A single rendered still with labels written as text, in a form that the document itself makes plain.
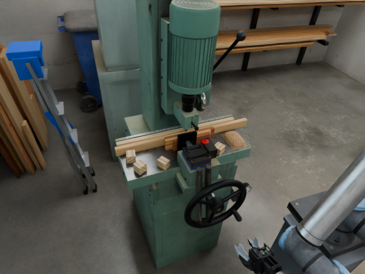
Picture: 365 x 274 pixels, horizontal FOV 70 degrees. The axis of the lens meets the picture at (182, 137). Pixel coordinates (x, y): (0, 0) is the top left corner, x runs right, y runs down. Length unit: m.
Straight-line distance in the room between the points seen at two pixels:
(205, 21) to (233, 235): 1.52
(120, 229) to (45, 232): 0.51
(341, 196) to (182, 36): 0.71
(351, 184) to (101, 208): 1.70
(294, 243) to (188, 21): 0.80
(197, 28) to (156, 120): 0.61
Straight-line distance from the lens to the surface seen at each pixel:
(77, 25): 2.71
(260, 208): 2.22
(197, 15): 0.91
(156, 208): 1.30
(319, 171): 2.73
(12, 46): 1.72
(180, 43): 0.96
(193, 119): 1.14
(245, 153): 1.29
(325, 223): 0.95
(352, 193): 0.92
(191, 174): 1.04
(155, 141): 1.20
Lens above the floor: 1.72
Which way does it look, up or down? 40 degrees down
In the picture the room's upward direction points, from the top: 4 degrees clockwise
